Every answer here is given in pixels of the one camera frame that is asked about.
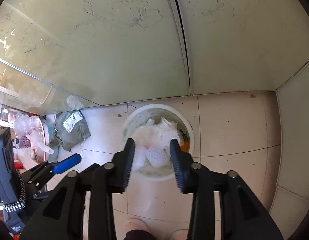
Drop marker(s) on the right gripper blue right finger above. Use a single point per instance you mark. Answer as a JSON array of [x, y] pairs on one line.
[[242, 214]]

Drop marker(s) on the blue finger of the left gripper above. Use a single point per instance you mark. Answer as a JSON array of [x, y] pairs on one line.
[[66, 164]]

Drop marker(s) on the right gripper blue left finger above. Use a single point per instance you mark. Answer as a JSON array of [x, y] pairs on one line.
[[61, 215]]

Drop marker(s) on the orange peel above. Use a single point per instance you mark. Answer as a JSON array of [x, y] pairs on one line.
[[185, 146]]

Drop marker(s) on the white paper trash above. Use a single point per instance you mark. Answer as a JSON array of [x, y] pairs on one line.
[[152, 143]]

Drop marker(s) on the white trash bin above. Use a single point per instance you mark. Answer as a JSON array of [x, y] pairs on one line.
[[156, 111]]

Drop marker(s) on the grey parcel bag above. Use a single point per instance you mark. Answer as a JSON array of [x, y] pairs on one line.
[[71, 129]]

